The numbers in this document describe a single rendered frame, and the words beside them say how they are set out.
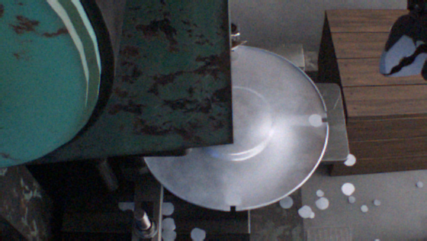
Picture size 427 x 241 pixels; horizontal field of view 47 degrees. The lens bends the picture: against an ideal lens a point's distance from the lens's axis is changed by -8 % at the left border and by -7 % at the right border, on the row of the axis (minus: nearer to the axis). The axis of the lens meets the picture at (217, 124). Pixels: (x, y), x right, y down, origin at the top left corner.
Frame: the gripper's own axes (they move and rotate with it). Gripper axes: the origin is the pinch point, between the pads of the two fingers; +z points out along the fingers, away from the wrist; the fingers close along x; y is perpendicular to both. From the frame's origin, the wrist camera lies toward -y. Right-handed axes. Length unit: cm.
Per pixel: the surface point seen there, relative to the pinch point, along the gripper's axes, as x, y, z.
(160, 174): 19.5, -14.5, 25.0
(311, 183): -34, 28, 87
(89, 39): 31, -34, -30
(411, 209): -64, 26, 73
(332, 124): -1.2, 0.1, 15.9
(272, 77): 8.8, 6.3, 20.1
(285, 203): -2.5, -8.5, 29.9
